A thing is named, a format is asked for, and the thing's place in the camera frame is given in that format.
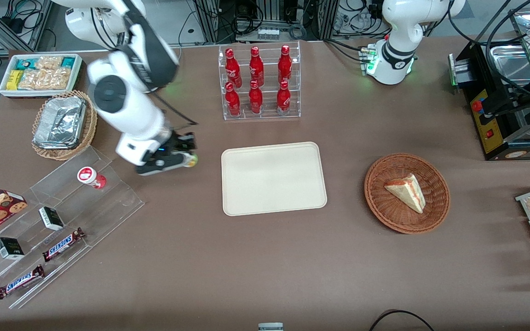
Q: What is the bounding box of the round brown wicker basket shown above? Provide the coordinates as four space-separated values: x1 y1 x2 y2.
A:
363 153 451 235

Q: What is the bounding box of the wrapped triangle sandwich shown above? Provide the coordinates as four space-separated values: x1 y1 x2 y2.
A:
383 172 427 215

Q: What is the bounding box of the beige plastic tray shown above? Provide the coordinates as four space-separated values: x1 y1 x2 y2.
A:
220 141 328 217

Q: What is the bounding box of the black cable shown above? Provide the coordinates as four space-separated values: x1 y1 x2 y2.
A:
368 309 436 331

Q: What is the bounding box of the small black box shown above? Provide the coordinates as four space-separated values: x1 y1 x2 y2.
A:
0 236 25 261
38 206 65 232

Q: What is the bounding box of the black food warmer machine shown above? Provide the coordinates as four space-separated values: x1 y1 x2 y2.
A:
448 8 530 162

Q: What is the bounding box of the clear cracker bag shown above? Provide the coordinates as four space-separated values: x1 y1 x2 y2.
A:
18 68 72 91
35 56 63 71

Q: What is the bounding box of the aluminium foil tray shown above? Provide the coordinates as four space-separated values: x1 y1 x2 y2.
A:
32 96 86 149

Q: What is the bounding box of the red cola bottle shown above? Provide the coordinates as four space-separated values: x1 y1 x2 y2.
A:
248 80 264 114
276 80 292 116
225 47 243 88
248 46 265 87
277 44 293 85
225 81 242 117

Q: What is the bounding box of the oval wicker basket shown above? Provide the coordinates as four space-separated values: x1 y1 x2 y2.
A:
31 90 98 161

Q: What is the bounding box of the clear acrylic bottle rack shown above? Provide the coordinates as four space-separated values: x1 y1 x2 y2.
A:
218 40 302 121

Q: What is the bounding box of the Snickers bar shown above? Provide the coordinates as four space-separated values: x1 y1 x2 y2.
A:
0 264 46 300
42 227 86 263

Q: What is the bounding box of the aluminium frame profile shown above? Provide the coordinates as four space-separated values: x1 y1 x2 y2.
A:
0 0 55 52

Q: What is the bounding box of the yellow snack pack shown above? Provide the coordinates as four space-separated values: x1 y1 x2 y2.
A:
6 69 24 91

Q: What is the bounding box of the clear acrylic stepped stand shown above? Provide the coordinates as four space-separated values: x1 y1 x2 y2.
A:
0 146 145 310

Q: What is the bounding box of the white plastic bin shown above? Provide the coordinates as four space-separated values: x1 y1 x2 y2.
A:
0 53 83 99

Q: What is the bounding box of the red gum bottle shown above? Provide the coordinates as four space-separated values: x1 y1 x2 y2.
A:
77 166 108 190

